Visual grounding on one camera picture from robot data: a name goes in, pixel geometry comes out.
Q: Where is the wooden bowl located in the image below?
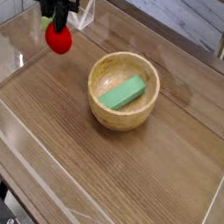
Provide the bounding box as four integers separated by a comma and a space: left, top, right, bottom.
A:
87, 51, 160, 132

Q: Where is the clear acrylic corner bracket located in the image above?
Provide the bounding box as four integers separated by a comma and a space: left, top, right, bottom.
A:
67, 0, 95, 31

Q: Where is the green rectangular block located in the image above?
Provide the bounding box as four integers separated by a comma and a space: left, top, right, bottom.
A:
98, 75, 146, 111

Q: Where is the red plush strawberry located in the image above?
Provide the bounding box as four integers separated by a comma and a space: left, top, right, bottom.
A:
40, 17, 73, 55

